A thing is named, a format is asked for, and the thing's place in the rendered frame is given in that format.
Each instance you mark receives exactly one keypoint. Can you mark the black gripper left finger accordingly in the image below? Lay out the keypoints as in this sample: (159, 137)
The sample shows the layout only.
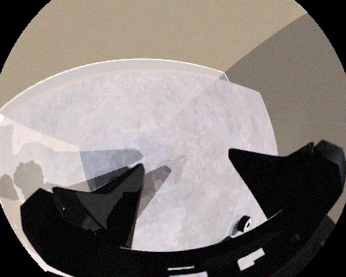
(114, 206)

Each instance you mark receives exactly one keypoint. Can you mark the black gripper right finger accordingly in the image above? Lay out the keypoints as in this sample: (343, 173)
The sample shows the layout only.
(268, 177)

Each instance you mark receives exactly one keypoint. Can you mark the black toy tyre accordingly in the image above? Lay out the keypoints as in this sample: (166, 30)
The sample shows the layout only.
(244, 224)

